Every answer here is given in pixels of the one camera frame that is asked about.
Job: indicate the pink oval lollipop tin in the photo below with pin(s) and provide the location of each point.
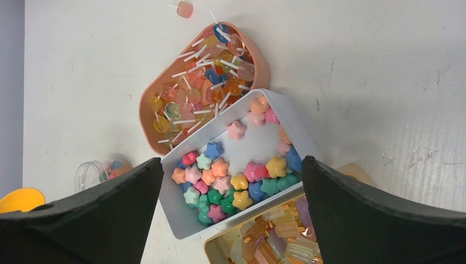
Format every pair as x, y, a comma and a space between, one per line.
219, 67

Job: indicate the grey star candy tin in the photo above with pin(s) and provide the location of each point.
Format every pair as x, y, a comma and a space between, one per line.
241, 143

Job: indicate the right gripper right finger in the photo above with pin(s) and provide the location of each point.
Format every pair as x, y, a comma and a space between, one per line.
357, 223

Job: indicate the yellow gummy candy tin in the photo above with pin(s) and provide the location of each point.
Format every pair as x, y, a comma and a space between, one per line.
282, 234

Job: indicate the orange plastic scoop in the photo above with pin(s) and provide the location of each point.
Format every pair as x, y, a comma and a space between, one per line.
23, 200

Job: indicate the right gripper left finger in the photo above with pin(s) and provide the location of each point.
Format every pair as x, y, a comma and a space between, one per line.
107, 223

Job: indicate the clear plastic jar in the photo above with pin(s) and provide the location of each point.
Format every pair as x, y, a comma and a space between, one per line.
92, 173

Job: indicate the loose pink lollipop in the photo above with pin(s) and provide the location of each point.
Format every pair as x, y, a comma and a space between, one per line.
183, 9

